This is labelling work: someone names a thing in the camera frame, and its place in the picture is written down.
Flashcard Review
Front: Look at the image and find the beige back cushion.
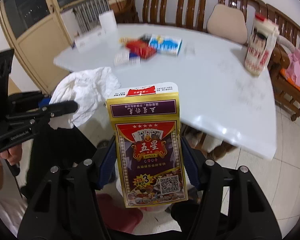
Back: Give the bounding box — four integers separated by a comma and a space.
206, 4, 248, 44

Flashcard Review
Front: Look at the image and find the long white product box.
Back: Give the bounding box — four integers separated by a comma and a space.
74, 28, 106, 53

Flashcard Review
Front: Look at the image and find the long wooden bench sofa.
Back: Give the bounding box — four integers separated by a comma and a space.
113, 0, 268, 46

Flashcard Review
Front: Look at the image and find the wooden coffee table frame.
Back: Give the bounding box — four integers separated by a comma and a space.
180, 124, 237, 160

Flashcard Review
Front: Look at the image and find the yellow snack wrapper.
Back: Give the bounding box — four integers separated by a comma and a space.
119, 37, 129, 44

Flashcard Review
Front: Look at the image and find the wooden armchair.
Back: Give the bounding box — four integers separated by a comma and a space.
267, 4, 300, 121

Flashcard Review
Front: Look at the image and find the white tissue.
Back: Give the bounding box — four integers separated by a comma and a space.
49, 67, 121, 129

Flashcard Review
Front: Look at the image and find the blue cartoon medicine box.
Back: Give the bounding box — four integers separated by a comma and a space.
148, 35, 183, 56

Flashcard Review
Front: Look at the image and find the gold red poker card box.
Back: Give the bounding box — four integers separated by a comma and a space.
106, 82, 187, 208

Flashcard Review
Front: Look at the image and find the Nezha popcorn bucket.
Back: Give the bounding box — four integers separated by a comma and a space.
244, 14, 279, 76

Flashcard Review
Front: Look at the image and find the white red plastic trash bag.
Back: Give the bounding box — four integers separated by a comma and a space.
115, 164, 191, 231

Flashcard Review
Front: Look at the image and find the red cigarette pack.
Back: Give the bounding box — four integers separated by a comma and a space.
126, 40, 157, 60

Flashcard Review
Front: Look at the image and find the cream balcony door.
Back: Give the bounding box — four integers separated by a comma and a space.
0, 0, 86, 93

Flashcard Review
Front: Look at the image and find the person's left hand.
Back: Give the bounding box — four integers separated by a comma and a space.
0, 144, 23, 166

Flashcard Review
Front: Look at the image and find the red stool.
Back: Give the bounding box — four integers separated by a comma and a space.
96, 193, 143, 233

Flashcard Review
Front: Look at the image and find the white paper roll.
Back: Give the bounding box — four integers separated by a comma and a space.
98, 10, 117, 34

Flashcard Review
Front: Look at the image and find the white and blue medicine box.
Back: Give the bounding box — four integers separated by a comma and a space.
114, 49, 141, 67

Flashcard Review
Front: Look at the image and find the grey neck pillow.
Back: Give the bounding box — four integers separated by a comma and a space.
277, 35, 295, 54

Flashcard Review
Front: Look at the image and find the grey cast iron radiator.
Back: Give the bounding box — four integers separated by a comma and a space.
72, 0, 110, 33

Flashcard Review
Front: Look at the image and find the pink plastic bag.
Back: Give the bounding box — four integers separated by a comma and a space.
280, 48, 300, 91

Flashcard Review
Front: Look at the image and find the dark grey crystal-bullet box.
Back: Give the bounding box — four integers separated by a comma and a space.
139, 34, 152, 44

